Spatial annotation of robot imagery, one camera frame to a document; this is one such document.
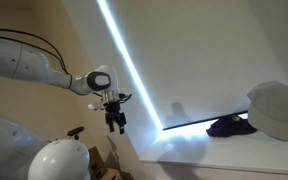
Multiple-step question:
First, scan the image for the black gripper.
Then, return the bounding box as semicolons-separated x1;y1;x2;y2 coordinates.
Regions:
104;101;127;136

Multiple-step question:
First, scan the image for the black cap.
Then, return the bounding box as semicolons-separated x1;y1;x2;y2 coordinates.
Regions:
206;114;258;138

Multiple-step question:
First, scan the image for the grey baseball cap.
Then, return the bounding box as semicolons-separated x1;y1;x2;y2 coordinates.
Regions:
246;80;288;142

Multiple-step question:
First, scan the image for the small cardboard box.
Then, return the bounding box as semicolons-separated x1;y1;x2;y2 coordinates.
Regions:
87;145;124;180

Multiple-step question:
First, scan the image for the white LED light strip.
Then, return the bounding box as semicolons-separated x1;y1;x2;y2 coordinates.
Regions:
96;0;165;132

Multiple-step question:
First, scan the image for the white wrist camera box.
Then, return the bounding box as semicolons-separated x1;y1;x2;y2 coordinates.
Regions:
87;100;108;111

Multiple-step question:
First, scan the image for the thin black camera cable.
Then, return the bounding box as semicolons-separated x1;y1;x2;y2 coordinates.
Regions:
118;92;134;104

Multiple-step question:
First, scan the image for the black camera on stand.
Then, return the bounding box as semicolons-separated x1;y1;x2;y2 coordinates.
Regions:
66;126;86;141

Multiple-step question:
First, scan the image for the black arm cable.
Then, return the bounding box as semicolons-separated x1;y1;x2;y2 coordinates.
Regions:
0;28;72;76

